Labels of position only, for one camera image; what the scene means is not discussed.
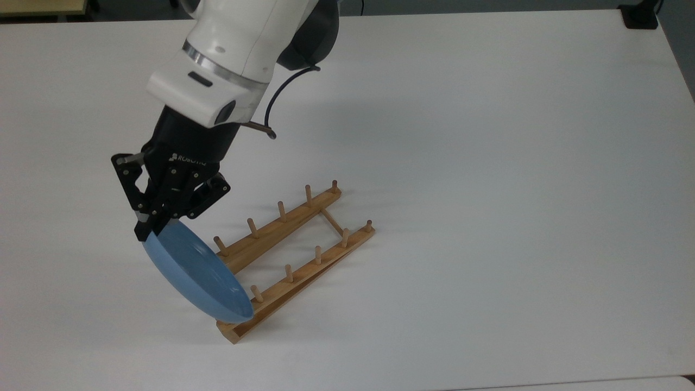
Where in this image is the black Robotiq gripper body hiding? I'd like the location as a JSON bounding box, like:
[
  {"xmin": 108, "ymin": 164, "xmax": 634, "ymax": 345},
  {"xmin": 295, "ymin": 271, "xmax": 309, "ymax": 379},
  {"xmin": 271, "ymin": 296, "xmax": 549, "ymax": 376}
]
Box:
[{"xmin": 141, "ymin": 105, "xmax": 241, "ymax": 213}]

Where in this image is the wooden desk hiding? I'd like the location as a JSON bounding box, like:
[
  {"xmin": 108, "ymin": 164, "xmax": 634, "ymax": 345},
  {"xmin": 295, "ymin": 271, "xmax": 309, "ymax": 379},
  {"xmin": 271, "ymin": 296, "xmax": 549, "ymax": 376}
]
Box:
[{"xmin": 0, "ymin": 0, "xmax": 89, "ymax": 17}]

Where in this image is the blue plate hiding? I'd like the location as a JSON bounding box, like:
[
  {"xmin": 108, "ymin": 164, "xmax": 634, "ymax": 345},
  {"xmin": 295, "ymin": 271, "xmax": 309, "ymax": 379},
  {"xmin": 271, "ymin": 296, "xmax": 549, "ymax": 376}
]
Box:
[{"xmin": 142, "ymin": 219, "xmax": 255, "ymax": 324}]

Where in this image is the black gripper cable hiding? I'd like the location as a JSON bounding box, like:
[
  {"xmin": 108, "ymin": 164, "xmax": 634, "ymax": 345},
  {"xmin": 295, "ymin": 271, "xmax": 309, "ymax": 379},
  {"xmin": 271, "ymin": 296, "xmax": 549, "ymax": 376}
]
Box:
[{"xmin": 242, "ymin": 64, "xmax": 321, "ymax": 140}]

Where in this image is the black clamp base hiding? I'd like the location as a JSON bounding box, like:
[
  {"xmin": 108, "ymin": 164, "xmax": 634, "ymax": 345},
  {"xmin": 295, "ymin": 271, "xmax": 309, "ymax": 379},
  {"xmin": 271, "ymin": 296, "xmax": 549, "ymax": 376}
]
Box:
[{"xmin": 618, "ymin": 0, "xmax": 661, "ymax": 30}]

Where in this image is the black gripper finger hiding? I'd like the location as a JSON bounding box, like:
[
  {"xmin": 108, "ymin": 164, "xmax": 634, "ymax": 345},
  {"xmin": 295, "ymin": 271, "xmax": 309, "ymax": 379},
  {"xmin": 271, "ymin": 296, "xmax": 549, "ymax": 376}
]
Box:
[
  {"xmin": 111, "ymin": 153, "xmax": 164, "ymax": 243},
  {"xmin": 174, "ymin": 171, "xmax": 232, "ymax": 220}
]

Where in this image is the wooden plate rack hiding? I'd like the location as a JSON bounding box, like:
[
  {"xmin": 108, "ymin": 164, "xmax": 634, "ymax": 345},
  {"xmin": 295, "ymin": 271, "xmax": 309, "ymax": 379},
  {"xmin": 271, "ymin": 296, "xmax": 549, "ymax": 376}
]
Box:
[{"xmin": 213, "ymin": 180, "xmax": 376, "ymax": 345}]

